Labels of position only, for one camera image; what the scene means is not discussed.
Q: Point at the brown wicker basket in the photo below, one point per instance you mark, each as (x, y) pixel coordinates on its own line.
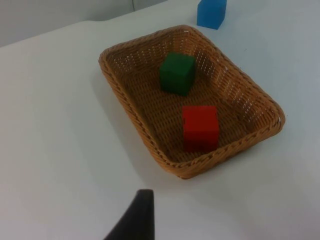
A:
(155, 120)

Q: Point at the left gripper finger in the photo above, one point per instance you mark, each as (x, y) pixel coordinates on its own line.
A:
(140, 220)

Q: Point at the blue cube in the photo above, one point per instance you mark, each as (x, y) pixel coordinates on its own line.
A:
(211, 15)

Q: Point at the green cube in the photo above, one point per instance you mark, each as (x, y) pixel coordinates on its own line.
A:
(176, 75)

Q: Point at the red cube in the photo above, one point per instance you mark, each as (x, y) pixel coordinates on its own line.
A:
(200, 130)

